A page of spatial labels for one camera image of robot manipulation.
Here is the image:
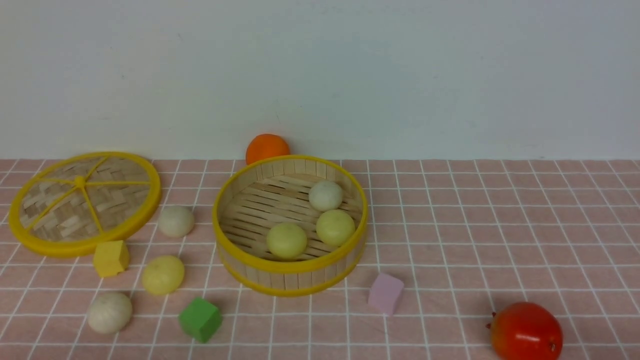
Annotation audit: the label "red apple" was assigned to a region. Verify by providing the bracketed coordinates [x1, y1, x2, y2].
[486, 301, 563, 360]

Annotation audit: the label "orange fruit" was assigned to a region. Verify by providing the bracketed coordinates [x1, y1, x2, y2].
[245, 133, 291, 166]

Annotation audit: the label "pink foam cube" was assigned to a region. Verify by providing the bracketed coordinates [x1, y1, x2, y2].
[367, 272, 405, 316]

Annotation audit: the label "white bun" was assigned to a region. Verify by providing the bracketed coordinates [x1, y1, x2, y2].
[157, 205, 195, 239]
[87, 291, 133, 335]
[308, 180, 343, 212]

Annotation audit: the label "yellow foam cube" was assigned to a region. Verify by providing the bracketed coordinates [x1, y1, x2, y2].
[93, 240, 130, 278]

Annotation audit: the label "yellow-rimmed bamboo steamer tray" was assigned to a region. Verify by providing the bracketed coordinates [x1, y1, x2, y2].
[212, 155, 368, 297]

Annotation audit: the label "yellow bun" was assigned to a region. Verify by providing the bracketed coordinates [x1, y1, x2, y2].
[315, 209, 356, 248]
[266, 222, 308, 260]
[141, 255, 186, 296]

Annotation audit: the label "yellow-rimmed woven steamer lid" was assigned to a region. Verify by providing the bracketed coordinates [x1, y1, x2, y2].
[7, 152, 162, 258]

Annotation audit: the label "pink checkered tablecloth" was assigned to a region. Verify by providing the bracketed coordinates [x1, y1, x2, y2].
[0, 159, 640, 360]

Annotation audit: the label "green foam cube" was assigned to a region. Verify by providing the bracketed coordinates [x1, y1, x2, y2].
[178, 297, 223, 344]

